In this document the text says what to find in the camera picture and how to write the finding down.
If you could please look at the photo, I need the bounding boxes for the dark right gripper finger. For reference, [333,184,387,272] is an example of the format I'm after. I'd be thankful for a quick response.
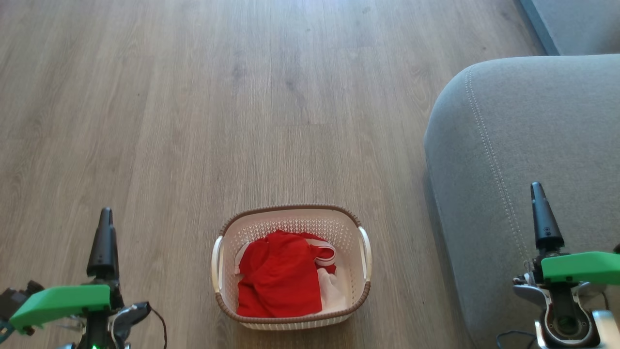
[530,182,565,252]

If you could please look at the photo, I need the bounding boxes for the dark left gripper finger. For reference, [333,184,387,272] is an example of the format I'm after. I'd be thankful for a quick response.
[86,207,120,281]

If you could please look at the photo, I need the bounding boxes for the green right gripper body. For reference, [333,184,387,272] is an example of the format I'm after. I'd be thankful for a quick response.
[533,249,620,286]

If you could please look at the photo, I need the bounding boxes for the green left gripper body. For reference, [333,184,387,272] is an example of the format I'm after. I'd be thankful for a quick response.
[9,284,123,335]

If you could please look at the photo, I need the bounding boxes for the red garment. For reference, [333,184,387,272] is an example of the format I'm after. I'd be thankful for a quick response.
[236,230,338,319]

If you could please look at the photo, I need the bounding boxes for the grey fabric sofa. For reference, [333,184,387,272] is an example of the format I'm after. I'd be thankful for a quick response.
[424,54,620,349]

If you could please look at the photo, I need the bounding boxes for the blue-grey sofa section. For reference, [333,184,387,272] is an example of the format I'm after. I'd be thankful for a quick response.
[519,0,620,56]

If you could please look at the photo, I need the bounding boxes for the white perforated laundry basket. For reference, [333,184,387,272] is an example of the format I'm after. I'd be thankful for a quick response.
[211,204,372,331]

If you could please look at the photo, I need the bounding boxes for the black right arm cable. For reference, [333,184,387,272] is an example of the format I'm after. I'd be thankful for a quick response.
[496,330,538,349]

